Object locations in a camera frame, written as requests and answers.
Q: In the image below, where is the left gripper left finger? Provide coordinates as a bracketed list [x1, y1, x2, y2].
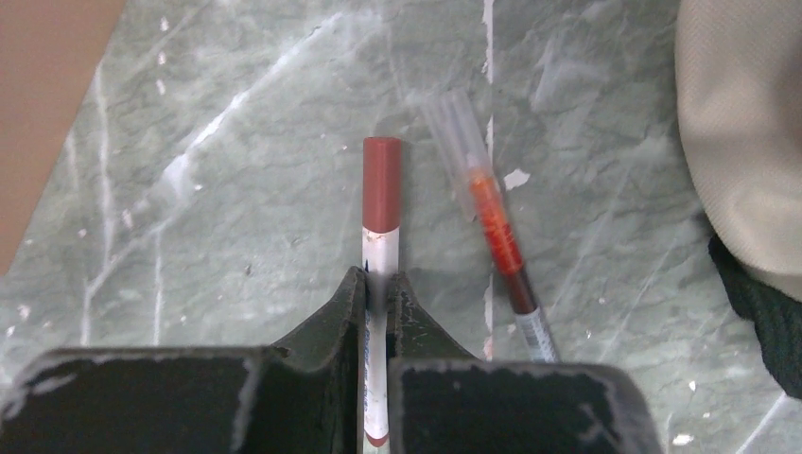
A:
[1, 268, 367, 453]

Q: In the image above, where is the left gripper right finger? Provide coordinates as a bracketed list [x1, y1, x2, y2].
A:
[388, 273, 662, 453]

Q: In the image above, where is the white red-capped marker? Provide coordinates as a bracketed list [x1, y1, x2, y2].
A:
[362, 137, 403, 447]

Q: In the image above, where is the beige canvas backpack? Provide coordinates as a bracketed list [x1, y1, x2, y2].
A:
[675, 1, 801, 398]

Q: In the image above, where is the thin orange pen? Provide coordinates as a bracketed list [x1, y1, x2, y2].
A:
[422, 90, 559, 362]

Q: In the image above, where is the orange plastic file organizer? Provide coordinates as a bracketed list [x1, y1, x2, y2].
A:
[1, 0, 125, 273]

